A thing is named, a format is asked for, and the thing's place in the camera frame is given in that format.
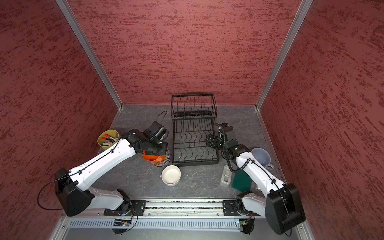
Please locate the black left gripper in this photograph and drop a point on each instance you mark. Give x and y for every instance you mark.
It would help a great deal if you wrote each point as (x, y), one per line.
(162, 151)

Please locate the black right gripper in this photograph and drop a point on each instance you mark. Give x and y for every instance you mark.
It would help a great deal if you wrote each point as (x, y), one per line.
(210, 137)

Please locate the orange plastic bowl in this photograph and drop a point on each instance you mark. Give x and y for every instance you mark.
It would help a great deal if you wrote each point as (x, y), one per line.
(153, 157)

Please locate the white ceramic bowl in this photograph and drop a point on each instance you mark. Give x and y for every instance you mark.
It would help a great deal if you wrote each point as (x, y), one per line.
(171, 175)

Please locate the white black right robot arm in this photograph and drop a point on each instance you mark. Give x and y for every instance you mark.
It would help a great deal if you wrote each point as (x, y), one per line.
(281, 205)

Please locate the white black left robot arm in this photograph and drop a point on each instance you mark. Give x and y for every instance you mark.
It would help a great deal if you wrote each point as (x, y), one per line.
(74, 188)

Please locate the patterned bowl stack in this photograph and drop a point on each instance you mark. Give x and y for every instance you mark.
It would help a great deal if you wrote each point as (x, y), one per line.
(166, 161)

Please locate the red marker in cup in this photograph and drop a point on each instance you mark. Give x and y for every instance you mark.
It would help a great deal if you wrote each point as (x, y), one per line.
(108, 139)

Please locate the green sponge pad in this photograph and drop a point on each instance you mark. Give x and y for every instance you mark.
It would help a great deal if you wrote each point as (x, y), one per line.
(242, 182)

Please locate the translucent measuring cup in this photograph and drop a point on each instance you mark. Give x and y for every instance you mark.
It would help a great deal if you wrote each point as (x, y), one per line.
(263, 157)

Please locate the yellow-green pen cup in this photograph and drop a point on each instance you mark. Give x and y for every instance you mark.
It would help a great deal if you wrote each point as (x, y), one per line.
(113, 134)

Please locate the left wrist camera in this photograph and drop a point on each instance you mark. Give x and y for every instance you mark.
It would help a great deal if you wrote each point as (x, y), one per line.
(156, 132)

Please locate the black wire dish rack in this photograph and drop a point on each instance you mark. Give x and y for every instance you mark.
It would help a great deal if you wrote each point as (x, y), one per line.
(193, 117)

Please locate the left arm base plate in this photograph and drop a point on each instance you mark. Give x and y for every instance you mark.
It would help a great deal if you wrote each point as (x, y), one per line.
(135, 207)

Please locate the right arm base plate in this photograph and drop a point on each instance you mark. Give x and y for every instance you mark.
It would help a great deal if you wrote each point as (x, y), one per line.
(238, 208)

